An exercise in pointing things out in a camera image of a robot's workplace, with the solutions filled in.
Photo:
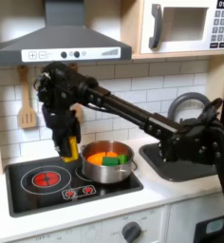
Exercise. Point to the orange toy vegetable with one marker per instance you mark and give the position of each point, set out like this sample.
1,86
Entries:
96,158

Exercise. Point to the green block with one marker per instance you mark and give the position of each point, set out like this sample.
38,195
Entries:
110,161

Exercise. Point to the steel pot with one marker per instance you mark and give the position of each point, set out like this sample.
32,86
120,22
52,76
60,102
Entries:
107,175

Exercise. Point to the slotted wooden spatula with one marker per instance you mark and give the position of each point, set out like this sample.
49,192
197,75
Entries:
27,117

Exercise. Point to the black toy stove top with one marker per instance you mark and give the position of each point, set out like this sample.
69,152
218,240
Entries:
28,202

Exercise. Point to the grey range hood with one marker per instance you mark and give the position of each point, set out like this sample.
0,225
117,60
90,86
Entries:
63,34

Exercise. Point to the grey oven knob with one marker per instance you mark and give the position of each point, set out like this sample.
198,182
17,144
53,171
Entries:
131,232

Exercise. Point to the dark grey sink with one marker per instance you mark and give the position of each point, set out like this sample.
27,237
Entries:
180,172

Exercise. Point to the dark grey tap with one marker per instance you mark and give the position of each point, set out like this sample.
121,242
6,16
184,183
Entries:
180,99

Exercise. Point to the white lower cabinet front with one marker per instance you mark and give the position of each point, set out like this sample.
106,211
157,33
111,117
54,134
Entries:
180,215

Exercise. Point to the white toy microwave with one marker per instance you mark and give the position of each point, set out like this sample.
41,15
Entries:
183,44

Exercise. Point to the wooden kitchen frame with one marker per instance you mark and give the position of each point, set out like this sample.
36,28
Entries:
129,28

